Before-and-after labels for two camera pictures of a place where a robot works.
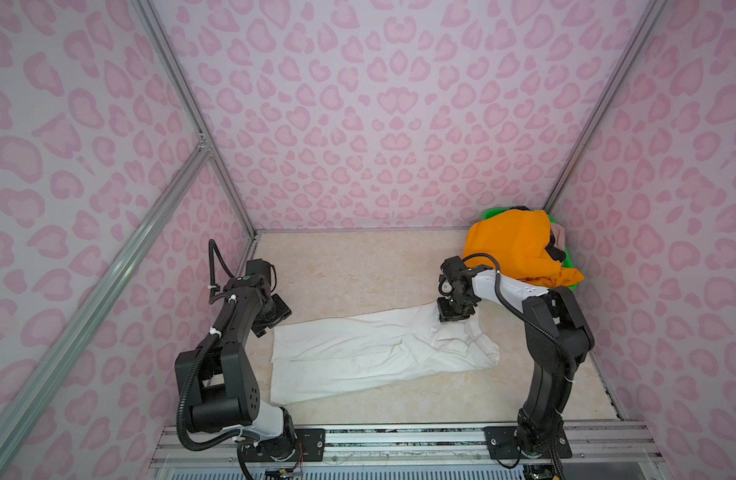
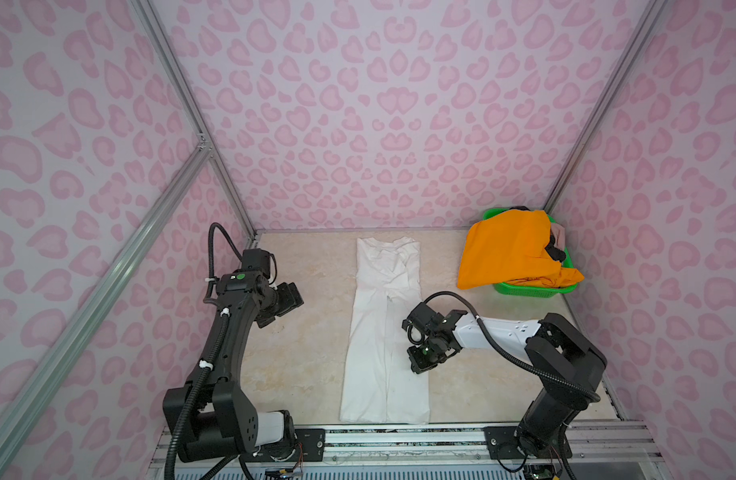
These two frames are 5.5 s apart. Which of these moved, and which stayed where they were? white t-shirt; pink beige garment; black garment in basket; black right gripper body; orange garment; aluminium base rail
Moved: white t-shirt; black right gripper body
Stayed: black garment in basket; aluminium base rail; pink beige garment; orange garment
